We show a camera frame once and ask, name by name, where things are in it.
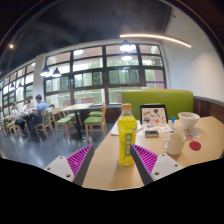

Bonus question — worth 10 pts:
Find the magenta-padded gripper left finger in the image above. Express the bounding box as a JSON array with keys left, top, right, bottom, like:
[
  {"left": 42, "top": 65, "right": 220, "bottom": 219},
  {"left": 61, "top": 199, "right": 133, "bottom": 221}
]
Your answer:
[{"left": 43, "top": 143, "right": 95, "bottom": 187}]

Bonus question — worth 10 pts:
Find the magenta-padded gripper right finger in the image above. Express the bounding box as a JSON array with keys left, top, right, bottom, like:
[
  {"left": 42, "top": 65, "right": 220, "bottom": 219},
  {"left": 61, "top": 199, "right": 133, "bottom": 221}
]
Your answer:
[{"left": 129, "top": 143, "right": 184, "bottom": 186}]

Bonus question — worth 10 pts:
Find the yellow drink bottle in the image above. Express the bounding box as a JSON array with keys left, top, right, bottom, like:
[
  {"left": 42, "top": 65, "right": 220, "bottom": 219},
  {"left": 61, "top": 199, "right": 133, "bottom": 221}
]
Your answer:
[{"left": 117, "top": 103, "right": 138, "bottom": 166}]

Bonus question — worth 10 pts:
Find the white ribbed mug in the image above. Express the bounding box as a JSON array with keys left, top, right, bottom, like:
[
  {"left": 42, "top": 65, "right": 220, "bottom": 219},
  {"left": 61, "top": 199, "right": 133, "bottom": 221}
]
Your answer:
[{"left": 162, "top": 132, "right": 187, "bottom": 156}]

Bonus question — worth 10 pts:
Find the sticker-printed paper sheet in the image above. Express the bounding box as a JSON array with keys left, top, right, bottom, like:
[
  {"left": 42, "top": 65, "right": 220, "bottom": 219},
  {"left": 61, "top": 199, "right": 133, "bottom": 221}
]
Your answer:
[{"left": 141, "top": 123, "right": 178, "bottom": 134}]

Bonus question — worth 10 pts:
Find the flat round red coaster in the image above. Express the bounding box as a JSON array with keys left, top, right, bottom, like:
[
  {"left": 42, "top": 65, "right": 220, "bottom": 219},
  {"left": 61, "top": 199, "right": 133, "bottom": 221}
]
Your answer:
[{"left": 188, "top": 140, "right": 202, "bottom": 152}]

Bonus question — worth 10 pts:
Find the white bowl of food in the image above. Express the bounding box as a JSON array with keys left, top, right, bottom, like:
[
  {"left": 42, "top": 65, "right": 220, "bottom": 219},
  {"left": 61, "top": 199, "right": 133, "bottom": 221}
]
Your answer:
[{"left": 177, "top": 111, "right": 201, "bottom": 130}]

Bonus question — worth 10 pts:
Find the group of green-seated wooden chairs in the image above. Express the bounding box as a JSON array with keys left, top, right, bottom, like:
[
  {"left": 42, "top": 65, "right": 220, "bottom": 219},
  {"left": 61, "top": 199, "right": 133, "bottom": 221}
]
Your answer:
[{"left": 0, "top": 103, "right": 108, "bottom": 141}]

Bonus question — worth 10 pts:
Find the person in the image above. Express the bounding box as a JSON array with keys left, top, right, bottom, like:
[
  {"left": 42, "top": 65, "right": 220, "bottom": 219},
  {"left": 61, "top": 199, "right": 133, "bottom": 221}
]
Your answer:
[
  {"left": 28, "top": 94, "right": 48, "bottom": 140},
  {"left": 20, "top": 99, "right": 34, "bottom": 122},
  {"left": 10, "top": 102, "right": 21, "bottom": 122}
]

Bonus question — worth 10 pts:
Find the wooden dining table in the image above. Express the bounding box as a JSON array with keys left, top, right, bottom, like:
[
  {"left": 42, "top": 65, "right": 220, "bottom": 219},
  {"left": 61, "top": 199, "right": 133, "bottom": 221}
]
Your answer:
[{"left": 59, "top": 102, "right": 95, "bottom": 141}]

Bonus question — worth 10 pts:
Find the green upholstered bench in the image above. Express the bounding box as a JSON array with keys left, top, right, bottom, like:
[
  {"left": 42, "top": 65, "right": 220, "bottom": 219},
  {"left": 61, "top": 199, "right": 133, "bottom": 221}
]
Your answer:
[{"left": 121, "top": 88, "right": 195, "bottom": 121}]

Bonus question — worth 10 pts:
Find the long linear ceiling light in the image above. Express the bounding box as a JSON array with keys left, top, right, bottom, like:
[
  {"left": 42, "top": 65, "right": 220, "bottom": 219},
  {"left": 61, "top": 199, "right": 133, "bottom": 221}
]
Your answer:
[{"left": 119, "top": 32, "right": 193, "bottom": 49}]

